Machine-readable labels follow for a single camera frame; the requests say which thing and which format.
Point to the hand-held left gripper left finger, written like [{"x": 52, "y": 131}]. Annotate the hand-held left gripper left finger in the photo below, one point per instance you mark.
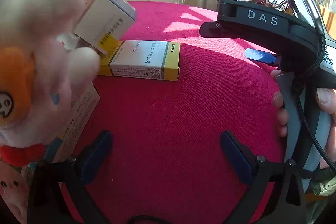
[{"x": 97, "y": 153}]

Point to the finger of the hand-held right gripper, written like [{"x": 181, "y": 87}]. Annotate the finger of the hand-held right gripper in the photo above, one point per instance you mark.
[
  {"x": 258, "y": 54},
  {"x": 210, "y": 29}
]

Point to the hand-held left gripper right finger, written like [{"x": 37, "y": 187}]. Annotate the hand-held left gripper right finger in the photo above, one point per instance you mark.
[{"x": 236, "y": 158}]

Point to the yellow white medicine box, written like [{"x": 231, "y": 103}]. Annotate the yellow white medicine box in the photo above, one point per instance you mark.
[{"x": 139, "y": 61}]

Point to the person's right forearm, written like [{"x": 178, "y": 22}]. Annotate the person's right forearm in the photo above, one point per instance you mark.
[{"x": 325, "y": 184}]

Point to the person's right hand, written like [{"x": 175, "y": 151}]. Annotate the person's right hand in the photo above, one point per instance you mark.
[{"x": 328, "y": 124}]

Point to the beige printed carton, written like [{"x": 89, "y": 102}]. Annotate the beige printed carton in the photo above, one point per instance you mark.
[{"x": 81, "y": 113}]

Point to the red tablecloth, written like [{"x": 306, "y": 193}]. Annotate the red tablecloth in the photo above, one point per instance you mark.
[{"x": 183, "y": 108}]

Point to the square blue white medicine box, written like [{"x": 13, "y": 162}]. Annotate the square blue white medicine box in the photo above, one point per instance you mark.
[{"x": 105, "y": 24}]

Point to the white orange plush toy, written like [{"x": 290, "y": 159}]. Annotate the white orange plush toy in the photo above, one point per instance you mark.
[{"x": 39, "y": 29}]

